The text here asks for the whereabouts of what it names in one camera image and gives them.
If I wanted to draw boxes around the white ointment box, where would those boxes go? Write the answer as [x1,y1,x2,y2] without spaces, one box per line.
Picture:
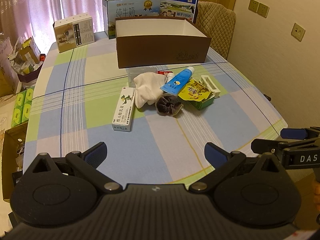
[112,87,136,132]

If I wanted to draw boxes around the yellow snack packet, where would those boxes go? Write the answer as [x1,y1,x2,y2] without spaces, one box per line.
[178,79,213,102]

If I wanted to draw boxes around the dark scrunchie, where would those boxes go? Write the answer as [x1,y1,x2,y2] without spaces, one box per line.
[155,93,184,116]

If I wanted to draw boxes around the white plastic clip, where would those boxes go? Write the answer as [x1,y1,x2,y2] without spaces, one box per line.
[200,75,221,98]

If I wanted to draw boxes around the blue cream tube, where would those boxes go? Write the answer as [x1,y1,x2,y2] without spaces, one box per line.
[160,66,195,96]

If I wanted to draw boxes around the white sock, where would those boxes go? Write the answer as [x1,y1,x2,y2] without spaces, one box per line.
[133,72,166,108]

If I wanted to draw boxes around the clear plastic case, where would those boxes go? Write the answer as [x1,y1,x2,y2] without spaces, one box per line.
[126,67,158,87]

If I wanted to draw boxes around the green medicine box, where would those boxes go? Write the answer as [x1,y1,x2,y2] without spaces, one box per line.
[191,95,215,111]

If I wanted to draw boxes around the person's right hand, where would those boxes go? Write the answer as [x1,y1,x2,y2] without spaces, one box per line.
[312,180,320,211]

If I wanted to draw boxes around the brown cardboard floor box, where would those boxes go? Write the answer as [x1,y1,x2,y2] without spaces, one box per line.
[1,121,28,203]

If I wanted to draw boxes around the checkered tablecloth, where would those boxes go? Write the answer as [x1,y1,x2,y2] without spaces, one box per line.
[23,32,287,185]

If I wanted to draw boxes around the green tissue packs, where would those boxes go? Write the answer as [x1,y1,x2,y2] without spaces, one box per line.
[11,86,35,127]

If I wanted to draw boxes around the small red white item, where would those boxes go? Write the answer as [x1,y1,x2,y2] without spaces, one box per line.
[157,70,175,83]

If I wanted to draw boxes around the white beige product box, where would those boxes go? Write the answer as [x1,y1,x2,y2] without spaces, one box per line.
[53,13,95,53]

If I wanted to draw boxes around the beige quilted chair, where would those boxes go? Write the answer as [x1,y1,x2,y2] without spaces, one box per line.
[195,1,236,59]

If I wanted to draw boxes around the brown cardboard storage box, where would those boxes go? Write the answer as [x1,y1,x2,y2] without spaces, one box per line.
[116,16,211,69]

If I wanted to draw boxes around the light blue milk carton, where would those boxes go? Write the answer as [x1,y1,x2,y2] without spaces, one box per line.
[102,0,161,39]

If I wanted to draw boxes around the pink curtain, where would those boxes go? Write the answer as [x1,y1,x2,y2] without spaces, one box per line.
[1,0,104,53]

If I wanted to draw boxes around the dark blue milk carton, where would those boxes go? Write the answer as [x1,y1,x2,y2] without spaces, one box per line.
[160,0,199,22]

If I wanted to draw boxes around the single wall socket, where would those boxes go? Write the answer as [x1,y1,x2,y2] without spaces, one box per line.
[291,23,305,42]

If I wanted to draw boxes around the double wall socket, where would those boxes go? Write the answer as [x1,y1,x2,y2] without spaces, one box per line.
[248,0,270,18]

